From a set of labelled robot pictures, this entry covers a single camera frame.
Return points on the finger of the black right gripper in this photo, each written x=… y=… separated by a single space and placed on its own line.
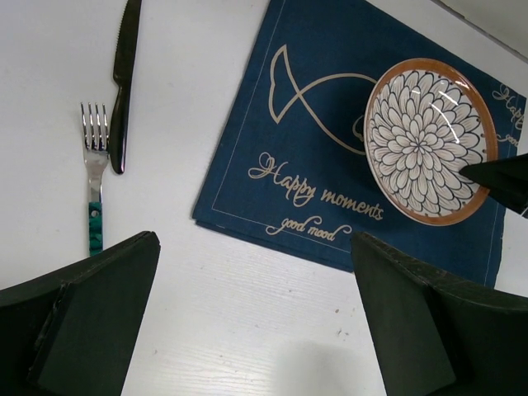
x=505 y=178

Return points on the blue cloth placemat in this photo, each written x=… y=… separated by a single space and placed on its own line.
x=290 y=171

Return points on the fork with teal handle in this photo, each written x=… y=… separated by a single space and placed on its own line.
x=96 y=158

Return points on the floral ceramic plate orange rim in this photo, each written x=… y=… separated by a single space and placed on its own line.
x=424 y=122

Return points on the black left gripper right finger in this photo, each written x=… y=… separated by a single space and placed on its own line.
x=435 y=333

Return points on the black table knife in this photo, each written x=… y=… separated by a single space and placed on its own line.
x=122 y=75

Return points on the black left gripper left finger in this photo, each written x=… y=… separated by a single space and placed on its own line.
x=73 y=331

